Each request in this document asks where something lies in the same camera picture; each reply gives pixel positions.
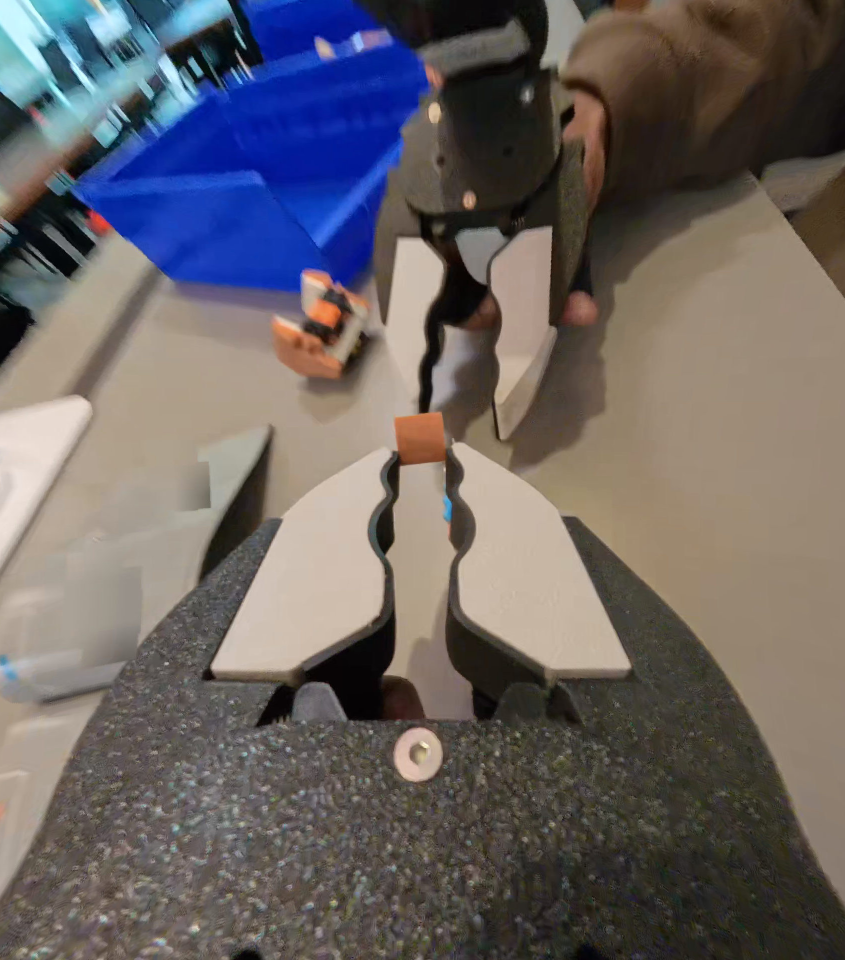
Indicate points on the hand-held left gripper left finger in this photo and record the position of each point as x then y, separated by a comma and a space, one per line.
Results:
302, 592

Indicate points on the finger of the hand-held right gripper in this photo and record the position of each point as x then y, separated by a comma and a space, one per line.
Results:
407, 300
524, 315

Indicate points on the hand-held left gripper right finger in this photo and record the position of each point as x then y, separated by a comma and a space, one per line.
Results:
535, 592

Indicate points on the brown brick model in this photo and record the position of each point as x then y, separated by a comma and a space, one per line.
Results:
317, 352

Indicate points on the brown white blue brick assembly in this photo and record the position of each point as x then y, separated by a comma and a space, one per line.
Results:
419, 439

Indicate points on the white instruction booklet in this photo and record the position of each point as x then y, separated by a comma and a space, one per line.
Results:
242, 465

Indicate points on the person's right forearm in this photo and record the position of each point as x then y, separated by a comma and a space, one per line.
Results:
730, 90

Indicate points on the blue plastic bin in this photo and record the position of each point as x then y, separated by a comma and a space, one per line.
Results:
205, 225
302, 22

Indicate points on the clear plastic bag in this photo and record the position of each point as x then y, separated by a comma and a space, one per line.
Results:
17, 667

